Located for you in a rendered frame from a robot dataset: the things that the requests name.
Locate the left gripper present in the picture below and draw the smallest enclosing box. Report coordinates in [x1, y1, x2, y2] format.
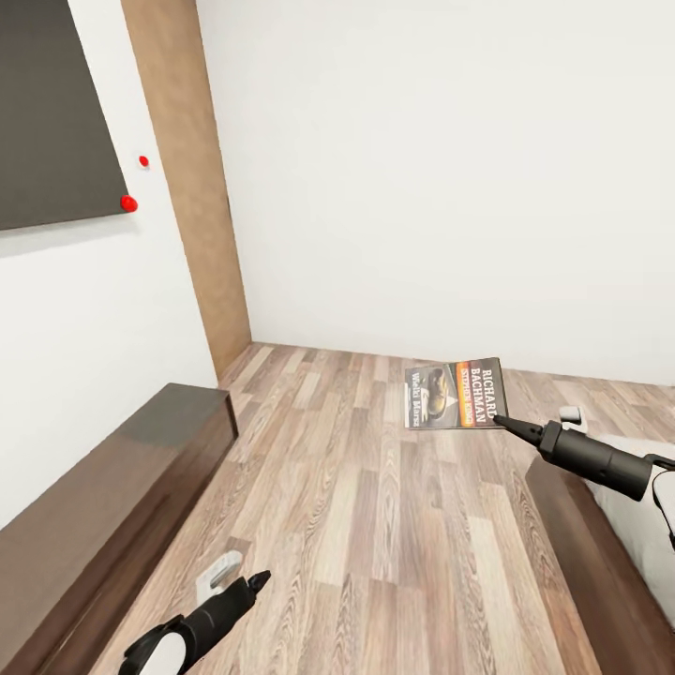
[197, 570, 270, 651]

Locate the hardback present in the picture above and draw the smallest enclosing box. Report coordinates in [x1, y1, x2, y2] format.
[404, 357, 509, 430]

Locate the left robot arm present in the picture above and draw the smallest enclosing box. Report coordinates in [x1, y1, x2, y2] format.
[118, 550, 270, 675]

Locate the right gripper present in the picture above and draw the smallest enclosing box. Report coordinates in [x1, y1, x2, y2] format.
[493, 415, 614, 485]

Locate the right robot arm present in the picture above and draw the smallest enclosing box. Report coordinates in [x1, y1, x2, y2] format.
[493, 405, 675, 549]

